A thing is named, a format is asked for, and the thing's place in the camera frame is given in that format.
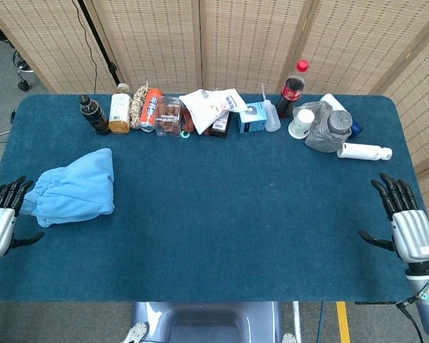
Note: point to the light blue carton box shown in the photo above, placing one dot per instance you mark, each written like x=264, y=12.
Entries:
x=252, y=119

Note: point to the grey bag roll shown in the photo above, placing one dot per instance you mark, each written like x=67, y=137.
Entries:
x=339, y=121

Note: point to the dark blue object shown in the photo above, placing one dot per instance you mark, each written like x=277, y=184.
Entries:
x=357, y=128

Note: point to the clear squeeze bottle with nozzle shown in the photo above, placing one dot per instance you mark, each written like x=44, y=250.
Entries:
x=272, y=118

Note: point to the blue-grey robot torso base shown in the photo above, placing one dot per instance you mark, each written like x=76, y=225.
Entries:
x=207, y=321

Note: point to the black office chair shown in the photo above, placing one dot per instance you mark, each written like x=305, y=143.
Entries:
x=21, y=66

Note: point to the cola bottle red cap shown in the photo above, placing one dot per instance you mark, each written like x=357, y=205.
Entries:
x=289, y=93

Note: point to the clear box of brown capsules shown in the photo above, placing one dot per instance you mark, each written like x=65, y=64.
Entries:
x=168, y=118

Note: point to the yellow juice bottle white label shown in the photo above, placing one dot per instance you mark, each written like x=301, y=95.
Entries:
x=119, y=114

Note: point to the orange drink can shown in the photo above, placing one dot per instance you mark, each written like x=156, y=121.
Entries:
x=151, y=110

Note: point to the light blue fleece pants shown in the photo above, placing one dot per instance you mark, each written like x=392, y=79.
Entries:
x=75, y=186

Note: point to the white plastic bottle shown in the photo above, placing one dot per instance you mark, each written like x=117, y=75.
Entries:
x=361, y=151

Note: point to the white paper roll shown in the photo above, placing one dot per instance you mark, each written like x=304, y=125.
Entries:
x=334, y=101

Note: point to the teal table mat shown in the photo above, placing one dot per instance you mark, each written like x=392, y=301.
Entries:
x=214, y=232

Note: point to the white printed pouch bag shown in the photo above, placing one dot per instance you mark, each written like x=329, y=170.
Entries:
x=207, y=107

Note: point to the dark brown barcode box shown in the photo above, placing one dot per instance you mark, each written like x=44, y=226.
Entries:
x=221, y=126

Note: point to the dark tea bottle black cap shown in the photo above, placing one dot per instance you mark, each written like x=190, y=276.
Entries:
x=96, y=118

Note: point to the grey plastic bag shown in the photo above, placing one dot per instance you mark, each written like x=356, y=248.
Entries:
x=321, y=135

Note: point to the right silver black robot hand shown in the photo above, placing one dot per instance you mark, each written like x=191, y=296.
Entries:
x=413, y=232

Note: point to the white paper cup leaf print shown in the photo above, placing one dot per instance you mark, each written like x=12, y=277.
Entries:
x=300, y=125

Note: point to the black tripod stand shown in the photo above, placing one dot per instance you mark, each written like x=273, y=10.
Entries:
x=100, y=43

